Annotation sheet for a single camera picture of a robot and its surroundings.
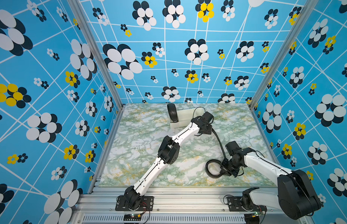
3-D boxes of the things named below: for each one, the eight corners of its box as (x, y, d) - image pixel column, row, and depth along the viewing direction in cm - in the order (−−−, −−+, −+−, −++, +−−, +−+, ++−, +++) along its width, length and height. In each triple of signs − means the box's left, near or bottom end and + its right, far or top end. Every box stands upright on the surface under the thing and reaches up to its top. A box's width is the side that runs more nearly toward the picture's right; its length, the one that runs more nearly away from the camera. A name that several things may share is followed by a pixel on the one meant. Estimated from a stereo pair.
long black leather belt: (173, 128, 107) (172, 114, 94) (168, 116, 114) (167, 103, 102) (179, 126, 108) (179, 113, 95) (174, 115, 115) (173, 101, 103)
